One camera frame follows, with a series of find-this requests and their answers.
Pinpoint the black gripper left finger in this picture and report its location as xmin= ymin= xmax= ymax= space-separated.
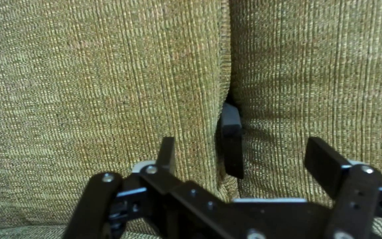
xmin=156 ymin=137 xmax=175 ymax=168

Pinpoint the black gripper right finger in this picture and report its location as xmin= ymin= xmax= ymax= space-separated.
xmin=303 ymin=137 xmax=351 ymax=199

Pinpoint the black remote control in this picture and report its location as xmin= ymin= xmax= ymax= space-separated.
xmin=218 ymin=103 xmax=244 ymax=178

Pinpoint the brown fabric couch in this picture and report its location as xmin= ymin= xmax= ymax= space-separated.
xmin=0 ymin=0 xmax=382 ymax=239

